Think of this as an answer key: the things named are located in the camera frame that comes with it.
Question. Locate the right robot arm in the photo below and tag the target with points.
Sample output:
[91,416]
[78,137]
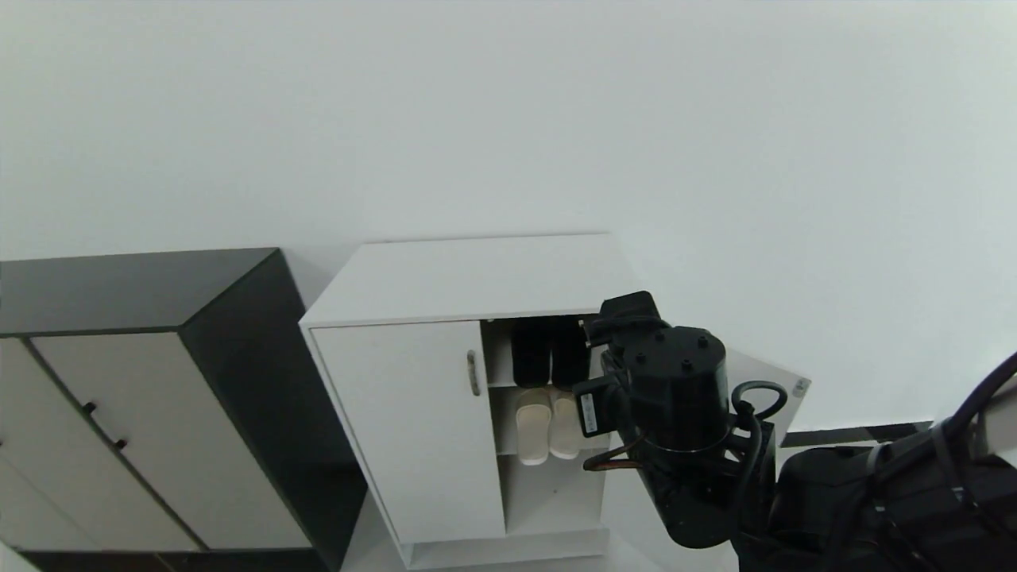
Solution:
[679,389]

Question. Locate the white shoe cabinet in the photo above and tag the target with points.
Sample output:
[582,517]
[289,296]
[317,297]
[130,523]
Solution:
[469,278]

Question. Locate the black slipper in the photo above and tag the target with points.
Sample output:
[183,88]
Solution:
[530,353]
[569,353]

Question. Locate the white slipper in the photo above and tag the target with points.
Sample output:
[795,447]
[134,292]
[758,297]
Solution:
[532,429]
[565,429]

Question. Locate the black cabinet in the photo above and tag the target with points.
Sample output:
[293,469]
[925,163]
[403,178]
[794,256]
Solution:
[238,357]

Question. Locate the beige cabinet door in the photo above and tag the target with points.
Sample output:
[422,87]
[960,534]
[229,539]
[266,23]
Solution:
[32,516]
[56,445]
[199,445]

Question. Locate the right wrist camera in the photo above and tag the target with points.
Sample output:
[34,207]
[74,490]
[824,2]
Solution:
[632,307]

